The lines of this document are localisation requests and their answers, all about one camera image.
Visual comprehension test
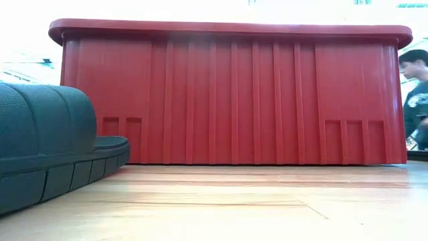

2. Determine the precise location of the black slide sandal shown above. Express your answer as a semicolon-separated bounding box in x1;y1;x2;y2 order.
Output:
0;82;131;216

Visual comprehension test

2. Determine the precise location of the red plastic bin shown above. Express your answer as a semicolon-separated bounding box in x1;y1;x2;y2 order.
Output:
47;17;414;166

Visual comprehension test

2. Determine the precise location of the person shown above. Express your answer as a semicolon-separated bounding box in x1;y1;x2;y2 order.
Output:
398;49;428;151

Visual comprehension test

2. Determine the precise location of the black aluminium side frame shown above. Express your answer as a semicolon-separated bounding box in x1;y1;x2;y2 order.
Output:
405;149;428;163

